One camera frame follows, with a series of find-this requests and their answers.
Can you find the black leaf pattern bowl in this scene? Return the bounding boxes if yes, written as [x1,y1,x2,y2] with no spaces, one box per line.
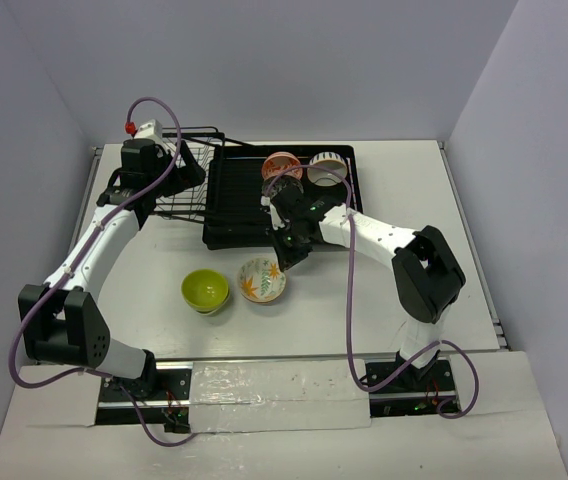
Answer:
[261,175,304,198]

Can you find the leaf pattern white bowl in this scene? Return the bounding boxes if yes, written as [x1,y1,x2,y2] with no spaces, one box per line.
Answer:
[236,257,287,304]

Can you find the orange floral bowl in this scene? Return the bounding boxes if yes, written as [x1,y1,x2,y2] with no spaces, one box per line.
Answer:
[261,151,301,180]

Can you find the white bowl pink rim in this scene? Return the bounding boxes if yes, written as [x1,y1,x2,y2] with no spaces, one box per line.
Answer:
[307,151,348,187]

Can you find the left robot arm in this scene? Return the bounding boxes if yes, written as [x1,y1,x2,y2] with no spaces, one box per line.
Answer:
[14,138,206,399]

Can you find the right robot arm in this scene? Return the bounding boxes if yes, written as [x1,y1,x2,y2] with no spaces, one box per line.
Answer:
[261,188,466,391]

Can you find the black dish rack tray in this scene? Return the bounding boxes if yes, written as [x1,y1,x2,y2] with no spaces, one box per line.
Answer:
[202,144,363,250]

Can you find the green bowl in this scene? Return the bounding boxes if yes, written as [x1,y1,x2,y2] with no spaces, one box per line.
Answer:
[181,269,230,314]

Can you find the white taped sheet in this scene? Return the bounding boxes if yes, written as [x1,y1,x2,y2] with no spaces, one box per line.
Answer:
[189,359,371,433]

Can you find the black wire plate rack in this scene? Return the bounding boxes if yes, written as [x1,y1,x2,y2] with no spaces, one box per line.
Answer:
[154,126,225,224]

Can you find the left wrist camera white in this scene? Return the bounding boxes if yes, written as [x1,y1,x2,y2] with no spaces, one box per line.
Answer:
[125,119,163,143]

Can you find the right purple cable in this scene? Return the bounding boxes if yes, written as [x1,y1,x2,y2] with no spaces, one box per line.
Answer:
[262,164,481,419]

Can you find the purple cable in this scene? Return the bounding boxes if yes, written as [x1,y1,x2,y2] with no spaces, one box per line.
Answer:
[262,164,481,419]
[9,96,200,446]

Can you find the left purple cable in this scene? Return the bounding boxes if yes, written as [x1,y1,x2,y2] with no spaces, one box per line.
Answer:
[9,96,200,446]

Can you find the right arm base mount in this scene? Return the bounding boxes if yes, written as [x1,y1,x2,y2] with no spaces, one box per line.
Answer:
[369,359,460,418]

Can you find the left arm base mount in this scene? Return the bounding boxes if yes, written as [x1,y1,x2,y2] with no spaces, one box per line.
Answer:
[95,362,193,434]

